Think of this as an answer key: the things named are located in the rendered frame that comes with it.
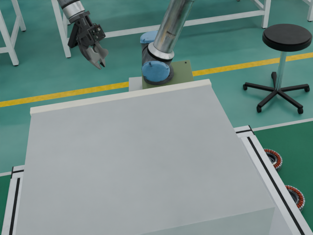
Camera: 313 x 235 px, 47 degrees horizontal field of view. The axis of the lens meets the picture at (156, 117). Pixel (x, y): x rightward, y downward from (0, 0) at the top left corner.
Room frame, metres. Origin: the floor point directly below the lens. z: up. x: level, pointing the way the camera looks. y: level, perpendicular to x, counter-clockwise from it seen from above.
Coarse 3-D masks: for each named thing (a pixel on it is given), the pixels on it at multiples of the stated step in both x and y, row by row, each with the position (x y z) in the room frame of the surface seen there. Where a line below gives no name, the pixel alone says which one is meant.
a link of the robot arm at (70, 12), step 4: (72, 4) 1.29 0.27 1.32; (76, 4) 1.30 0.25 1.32; (80, 4) 1.31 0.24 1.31; (64, 8) 1.29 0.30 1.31; (68, 8) 1.28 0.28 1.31; (72, 8) 1.28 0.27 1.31; (76, 8) 1.29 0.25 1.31; (80, 8) 1.29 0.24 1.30; (64, 12) 1.29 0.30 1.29; (68, 12) 1.28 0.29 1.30; (72, 12) 1.28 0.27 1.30; (76, 12) 1.28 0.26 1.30; (80, 12) 1.29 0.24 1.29; (68, 16) 1.28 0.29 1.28; (72, 16) 1.28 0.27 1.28
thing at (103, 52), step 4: (96, 44) 1.28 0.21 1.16; (92, 48) 1.28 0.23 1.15; (96, 48) 1.27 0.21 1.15; (100, 48) 1.27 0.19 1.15; (104, 48) 1.26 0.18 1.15; (96, 52) 1.26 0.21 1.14; (100, 52) 1.26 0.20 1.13; (104, 52) 1.25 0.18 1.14; (108, 52) 1.25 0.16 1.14; (104, 56) 1.25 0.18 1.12; (100, 60) 1.25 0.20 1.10; (104, 60) 1.26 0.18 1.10; (104, 64) 1.24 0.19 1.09
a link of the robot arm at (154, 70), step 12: (180, 0) 1.29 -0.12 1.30; (192, 0) 1.29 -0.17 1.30; (168, 12) 1.32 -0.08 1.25; (180, 12) 1.29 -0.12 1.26; (168, 24) 1.30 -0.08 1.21; (180, 24) 1.30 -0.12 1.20; (156, 36) 1.34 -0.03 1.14; (168, 36) 1.30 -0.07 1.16; (156, 48) 1.32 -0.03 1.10; (168, 48) 1.31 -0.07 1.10; (144, 60) 1.33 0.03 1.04; (156, 60) 1.29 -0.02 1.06; (168, 60) 1.30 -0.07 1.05; (144, 72) 1.29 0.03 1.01; (156, 72) 1.29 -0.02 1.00; (168, 72) 1.29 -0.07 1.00
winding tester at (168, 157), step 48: (144, 96) 0.70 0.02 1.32; (192, 96) 0.68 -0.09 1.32; (48, 144) 0.56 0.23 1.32; (96, 144) 0.55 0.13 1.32; (144, 144) 0.54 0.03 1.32; (192, 144) 0.52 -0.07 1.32; (240, 144) 0.51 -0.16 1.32; (48, 192) 0.43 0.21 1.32; (96, 192) 0.42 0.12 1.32; (144, 192) 0.41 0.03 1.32; (192, 192) 0.40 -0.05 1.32; (240, 192) 0.40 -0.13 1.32
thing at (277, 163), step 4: (268, 152) 0.99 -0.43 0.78; (272, 152) 0.98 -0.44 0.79; (276, 152) 0.98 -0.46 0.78; (268, 156) 0.98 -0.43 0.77; (272, 156) 0.97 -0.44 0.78; (276, 156) 0.96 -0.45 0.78; (272, 160) 0.96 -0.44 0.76; (276, 160) 0.94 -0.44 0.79; (280, 160) 0.94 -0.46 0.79; (272, 164) 0.92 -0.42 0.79; (276, 164) 0.92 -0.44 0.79; (280, 164) 0.92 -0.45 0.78; (276, 168) 0.90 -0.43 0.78; (280, 168) 0.92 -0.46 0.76
